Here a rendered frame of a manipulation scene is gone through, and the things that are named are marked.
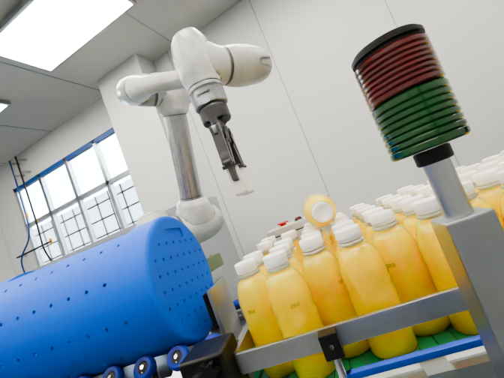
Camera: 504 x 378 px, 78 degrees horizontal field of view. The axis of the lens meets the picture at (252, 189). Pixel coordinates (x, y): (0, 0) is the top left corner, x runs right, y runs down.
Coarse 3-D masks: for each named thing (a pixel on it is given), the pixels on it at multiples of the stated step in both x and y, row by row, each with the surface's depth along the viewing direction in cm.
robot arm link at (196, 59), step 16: (192, 32) 76; (176, 48) 76; (192, 48) 74; (208, 48) 76; (224, 48) 80; (176, 64) 77; (192, 64) 74; (208, 64) 75; (224, 64) 78; (192, 80) 75; (224, 80) 81
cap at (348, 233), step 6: (342, 228) 49; (348, 228) 47; (354, 228) 46; (336, 234) 47; (342, 234) 46; (348, 234) 46; (354, 234) 46; (360, 234) 47; (342, 240) 47; (348, 240) 46
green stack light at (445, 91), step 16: (432, 80) 24; (448, 80) 25; (400, 96) 25; (416, 96) 24; (432, 96) 24; (448, 96) 24; (384, 112) 26; (400, 112) 25; (416, 112) 24; (432, 112) 24; (448, 112) 24; (384, 128) 27; (400, 128) 25; (416, 128) 24; (432, 128) 24; (448, 128) 24; (464, 128) 24; (400, 144) 25; (416, 144) 24; (432, 144) 24
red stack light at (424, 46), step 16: (384, 48) 25; (400, 48) 24; (416, 48) 24; (432, 48) 25; (368, 64) 26; (384, 64) 25; (400, 64) 24; (416, 64) 24; (432, 64) 24; (368, 80) 26; (384, 80) 25; (400, 80) 24; (416, 80) 24; (368, 96) 27; (384, 96) 25
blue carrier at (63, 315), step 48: (144, 240) 60; (192, 240) 79; (0, 288) 70; (48, 288) 63; (96, 288) 59; (144, 288) 56; (192, 288) 69; (0, 336) 62; (48, 336) 60; (96, 336) 58; (144, 336) 57; (192, 336) 62
